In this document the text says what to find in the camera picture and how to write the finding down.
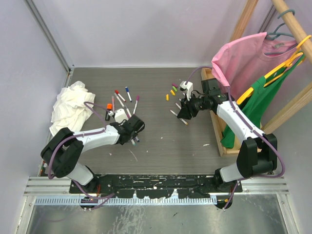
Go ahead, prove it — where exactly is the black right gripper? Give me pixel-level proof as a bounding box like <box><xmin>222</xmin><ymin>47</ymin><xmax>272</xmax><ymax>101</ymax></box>
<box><xmin>177</xmin><ymin>92</ymin><xmax>209</xmax><ymax>120</ymax></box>

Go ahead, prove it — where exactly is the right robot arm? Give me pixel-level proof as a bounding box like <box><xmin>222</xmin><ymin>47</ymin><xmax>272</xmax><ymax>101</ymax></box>
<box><xmin>177</xmin><ymin>78</ymin><xmax>277</xmax><ymax>192</ymax></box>

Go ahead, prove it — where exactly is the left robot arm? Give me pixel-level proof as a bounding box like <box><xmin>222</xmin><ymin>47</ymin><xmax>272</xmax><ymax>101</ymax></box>
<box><xmin>40</xmin><ymin>116</ymin><xmax>145</xmax><ymax>193</ymax></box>

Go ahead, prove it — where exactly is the orange capped black highlighter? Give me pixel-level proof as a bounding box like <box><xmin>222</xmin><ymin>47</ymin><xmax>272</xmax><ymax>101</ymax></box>
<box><xmin>105</xmin><ymin>103</ymin><xmax>113</xmax><ymax>121</ymax></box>

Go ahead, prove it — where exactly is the blue capped white marker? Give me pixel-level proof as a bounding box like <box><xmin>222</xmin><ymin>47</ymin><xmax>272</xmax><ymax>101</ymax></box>
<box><xmin>125</xmin><ymin>86</ymin><xmax>133</xmax><ymax>102</ymax></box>

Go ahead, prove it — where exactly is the red capped white marker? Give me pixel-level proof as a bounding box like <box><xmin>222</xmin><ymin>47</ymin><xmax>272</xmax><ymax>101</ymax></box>
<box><xmin>115</xmin><ymin>90</ymin><xmax>126</xmax><ymax>102</ymax></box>

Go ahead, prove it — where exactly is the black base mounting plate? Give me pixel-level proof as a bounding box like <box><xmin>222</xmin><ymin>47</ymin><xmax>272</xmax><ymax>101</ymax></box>
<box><xmin>68</xmin><ymin>174</ymin><xmax>242</xmax><ymax>199</ymax></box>

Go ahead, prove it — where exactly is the white crumpled cloth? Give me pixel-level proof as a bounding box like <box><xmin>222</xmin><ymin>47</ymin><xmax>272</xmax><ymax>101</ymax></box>
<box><xmin>49</xmin><ymin>81</ymin><xmax>96</xmax><ymax>136</ymax></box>

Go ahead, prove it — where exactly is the green tank top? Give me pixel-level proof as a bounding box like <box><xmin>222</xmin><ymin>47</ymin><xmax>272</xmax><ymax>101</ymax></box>
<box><xmin>220</xmin><ymin>52</ymin><xmax>308</xmax><ymax>149</ymax></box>

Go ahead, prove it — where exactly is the pink t-shirt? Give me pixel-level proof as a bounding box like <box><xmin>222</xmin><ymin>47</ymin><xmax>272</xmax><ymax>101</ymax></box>
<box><xmin>212</xmin><ymin>32</ymin><xmax>297</xmax><ymax>99</ymax></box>

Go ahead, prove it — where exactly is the grey-blue clothes hanger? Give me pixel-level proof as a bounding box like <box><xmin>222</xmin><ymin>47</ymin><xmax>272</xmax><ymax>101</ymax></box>
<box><xmin>265</xmin><ymin>9</ymin><xmax>295</xmax><ymax>41</ymax></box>

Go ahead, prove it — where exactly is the yellow clothes hanger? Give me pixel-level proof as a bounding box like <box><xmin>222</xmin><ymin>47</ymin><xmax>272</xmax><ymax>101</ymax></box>
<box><xmin>237</xmin><ymin>35</ymin><xmax>312</xmax><ymax>105</ymax></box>

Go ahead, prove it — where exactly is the wooden hanging rod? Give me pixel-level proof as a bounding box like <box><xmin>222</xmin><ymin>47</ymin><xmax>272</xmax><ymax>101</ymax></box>
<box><xmin>271</xmin><ymin>0</ymin><xmax>312</xmax><ymax>63</ymax></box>

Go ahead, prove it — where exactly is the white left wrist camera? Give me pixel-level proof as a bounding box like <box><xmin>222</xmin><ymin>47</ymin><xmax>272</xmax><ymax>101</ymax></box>
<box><xmin>108</xmin><ymin>108</ymin><xmax>129</xmax><ymax>123</ymax></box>

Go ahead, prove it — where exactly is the wooden clothes rack frame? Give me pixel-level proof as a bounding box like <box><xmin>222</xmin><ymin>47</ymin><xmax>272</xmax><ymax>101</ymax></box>
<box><xmin>201</xmin><ymin>0</ymin><xmax>312</xmax><ymax>157</ymax></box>

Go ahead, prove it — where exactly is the white slotted cable duct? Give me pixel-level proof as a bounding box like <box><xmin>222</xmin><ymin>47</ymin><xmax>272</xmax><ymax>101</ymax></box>
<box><xmin>35</xmin><ymin>195</ymin><xmax>217</xmax><ymax>206</ymax></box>

